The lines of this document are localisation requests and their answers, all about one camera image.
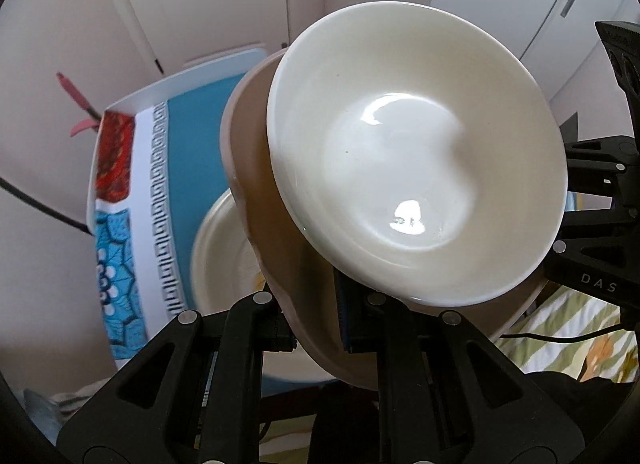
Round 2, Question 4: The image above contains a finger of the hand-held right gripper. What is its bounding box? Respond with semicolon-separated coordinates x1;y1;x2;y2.
550;203;632;266
559;113;637;181

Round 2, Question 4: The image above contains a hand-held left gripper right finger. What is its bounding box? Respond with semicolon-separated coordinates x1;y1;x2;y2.
334;269;586;464

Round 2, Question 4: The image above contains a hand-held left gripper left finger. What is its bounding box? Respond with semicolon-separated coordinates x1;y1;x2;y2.
57;291;301;464

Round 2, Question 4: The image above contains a cream cartoon print plate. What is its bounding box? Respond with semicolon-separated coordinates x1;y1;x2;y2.
190;189;342;386

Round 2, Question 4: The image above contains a large cream bowl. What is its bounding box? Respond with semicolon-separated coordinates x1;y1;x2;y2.
266;1;569;305

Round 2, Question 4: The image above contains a brown plastic bowl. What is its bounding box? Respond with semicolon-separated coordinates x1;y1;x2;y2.
220;51;549;392

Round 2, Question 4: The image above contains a striped bedding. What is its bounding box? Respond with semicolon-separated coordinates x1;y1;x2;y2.
500;281;640;385

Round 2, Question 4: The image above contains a blue patterned tablecloth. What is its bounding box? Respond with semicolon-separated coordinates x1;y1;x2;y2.
90;79;342;398

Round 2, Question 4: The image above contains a black curved cable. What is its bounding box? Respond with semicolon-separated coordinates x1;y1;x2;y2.
0;176;95;238

